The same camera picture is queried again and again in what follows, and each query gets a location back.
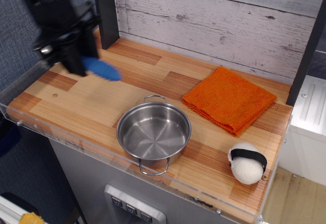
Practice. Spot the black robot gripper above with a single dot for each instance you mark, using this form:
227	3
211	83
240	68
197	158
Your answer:
66	29

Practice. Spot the blue handled metal spoon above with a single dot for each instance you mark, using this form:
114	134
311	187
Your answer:
101	68

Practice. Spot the orange folded napkin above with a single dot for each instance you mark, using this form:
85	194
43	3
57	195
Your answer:
228	100

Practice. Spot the clear acrylic table guard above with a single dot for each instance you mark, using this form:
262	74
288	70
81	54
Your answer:
82	113

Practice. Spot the stainless steel pot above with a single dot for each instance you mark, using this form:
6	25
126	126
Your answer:
154	133

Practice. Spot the silver button panel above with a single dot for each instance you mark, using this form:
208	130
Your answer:
133	206

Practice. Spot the yellow black object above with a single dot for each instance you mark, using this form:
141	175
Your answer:
31	218

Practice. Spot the white felt sushi toy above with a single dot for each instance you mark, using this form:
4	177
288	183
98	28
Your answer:
247	164

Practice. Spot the white aluminium block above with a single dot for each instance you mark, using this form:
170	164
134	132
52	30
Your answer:
308	115

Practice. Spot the dark grey left post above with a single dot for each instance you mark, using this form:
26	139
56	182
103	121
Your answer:
108	26

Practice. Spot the dark grey post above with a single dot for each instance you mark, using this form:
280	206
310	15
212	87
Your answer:
108	26
307	56

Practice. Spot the dark grey right post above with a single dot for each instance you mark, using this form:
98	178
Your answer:
307	56

